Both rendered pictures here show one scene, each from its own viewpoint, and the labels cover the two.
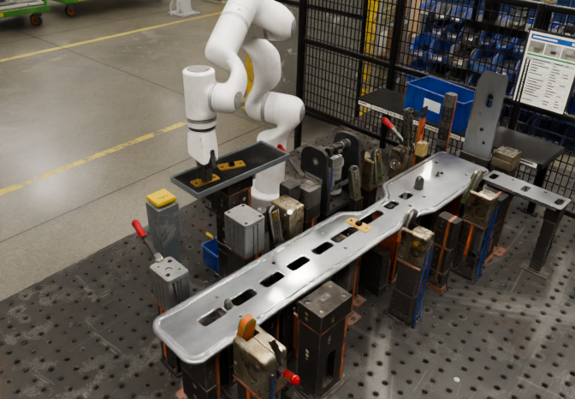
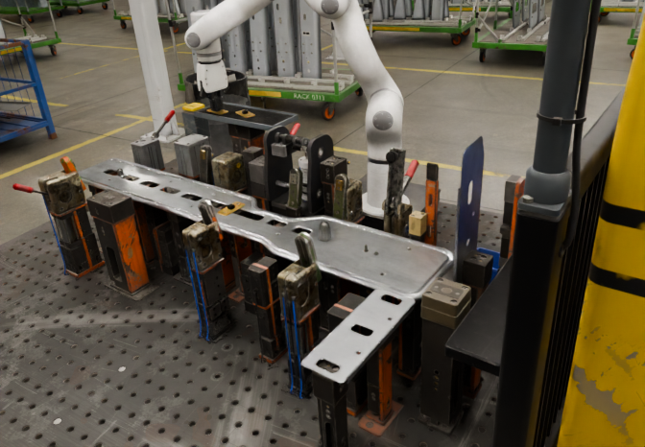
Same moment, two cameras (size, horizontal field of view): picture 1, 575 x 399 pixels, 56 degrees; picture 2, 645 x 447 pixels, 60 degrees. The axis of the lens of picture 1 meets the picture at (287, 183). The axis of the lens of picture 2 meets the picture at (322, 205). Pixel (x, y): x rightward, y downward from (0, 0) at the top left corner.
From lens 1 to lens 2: 229 cm
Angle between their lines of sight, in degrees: 71
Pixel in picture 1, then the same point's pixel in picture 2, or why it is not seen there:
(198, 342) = (88, 173)
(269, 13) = not seen: outside the picture
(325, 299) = (107, 197)
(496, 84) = (469, 163)
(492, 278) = (299, 412)
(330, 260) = (171, 201)
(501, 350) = (158, 410)
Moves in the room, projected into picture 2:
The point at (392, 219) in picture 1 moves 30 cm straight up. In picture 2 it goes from (245, 224) to (230, 122)
